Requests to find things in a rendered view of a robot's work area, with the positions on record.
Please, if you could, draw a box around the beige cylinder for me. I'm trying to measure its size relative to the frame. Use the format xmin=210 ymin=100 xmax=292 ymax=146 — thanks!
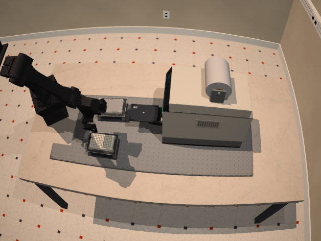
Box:
xmin=204 ymin=57 xmax=232 ymax=99

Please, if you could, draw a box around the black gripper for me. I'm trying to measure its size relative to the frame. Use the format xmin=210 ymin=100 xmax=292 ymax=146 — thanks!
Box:
xmin=80 ymin=110 xmax=101 ymax=132

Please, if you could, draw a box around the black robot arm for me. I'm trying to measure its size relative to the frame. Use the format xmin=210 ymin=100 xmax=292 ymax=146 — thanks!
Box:
xmin=0 ymin=53 xmax=107 ymax=118

